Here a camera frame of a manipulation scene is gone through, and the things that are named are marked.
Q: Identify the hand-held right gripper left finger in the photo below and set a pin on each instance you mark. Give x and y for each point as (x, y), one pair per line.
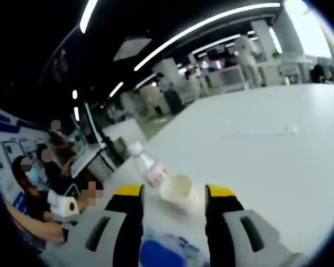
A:
(128, 228)

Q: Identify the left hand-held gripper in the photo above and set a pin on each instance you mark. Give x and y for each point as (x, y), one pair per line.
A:
(61, 204)

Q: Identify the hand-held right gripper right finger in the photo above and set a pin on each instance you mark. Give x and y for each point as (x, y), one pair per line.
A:
(220, 231)

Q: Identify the clear packet with blue pad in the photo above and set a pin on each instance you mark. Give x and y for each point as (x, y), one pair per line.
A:
(161, 253)

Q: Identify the white paper cup item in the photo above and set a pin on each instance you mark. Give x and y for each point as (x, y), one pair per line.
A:
(178, 192)

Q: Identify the clear plastic water bottle item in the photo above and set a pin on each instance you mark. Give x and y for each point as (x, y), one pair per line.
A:
(150, 167)

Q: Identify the white table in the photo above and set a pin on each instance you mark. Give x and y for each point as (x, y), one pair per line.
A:
(253, 167)

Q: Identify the white side desk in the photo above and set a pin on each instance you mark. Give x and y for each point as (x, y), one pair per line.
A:
(119, 136)

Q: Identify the ceiling air vent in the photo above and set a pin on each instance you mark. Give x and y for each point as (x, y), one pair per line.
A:
(132, 48)

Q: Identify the potted green plant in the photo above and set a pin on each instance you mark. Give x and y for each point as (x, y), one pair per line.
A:
(276, 55)

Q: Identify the dark office chair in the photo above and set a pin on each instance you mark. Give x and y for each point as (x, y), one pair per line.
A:
(320, 73)

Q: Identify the curved ceiling light strip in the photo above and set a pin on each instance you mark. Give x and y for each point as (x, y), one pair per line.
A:
(206, 26)

